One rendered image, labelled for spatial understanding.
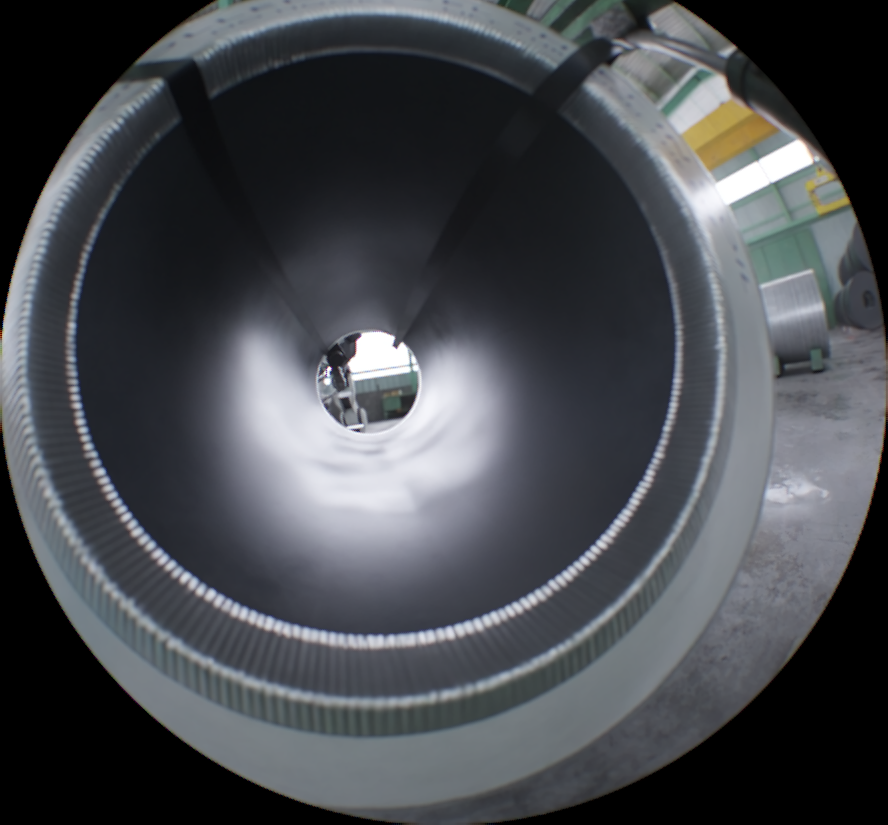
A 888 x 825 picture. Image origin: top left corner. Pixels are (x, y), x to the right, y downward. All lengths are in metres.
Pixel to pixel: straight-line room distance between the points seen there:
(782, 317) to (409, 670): 4.76
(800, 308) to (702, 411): 4.52
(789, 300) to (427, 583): 4.79
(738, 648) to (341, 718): 0.80
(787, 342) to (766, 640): 4.24
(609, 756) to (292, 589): 0.62
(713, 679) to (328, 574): 0.76
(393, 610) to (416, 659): 0.05
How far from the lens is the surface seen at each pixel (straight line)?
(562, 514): 0.26
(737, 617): 0.92
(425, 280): 0.54
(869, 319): 11.29
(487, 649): 0.17
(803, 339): 4.80
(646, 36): 0.67
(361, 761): 0.24
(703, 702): 0.77
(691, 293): 0.30
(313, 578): 0.23
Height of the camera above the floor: 0.66
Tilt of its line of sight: 2 degrees up
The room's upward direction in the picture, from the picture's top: 10 degrees counter-clockwise
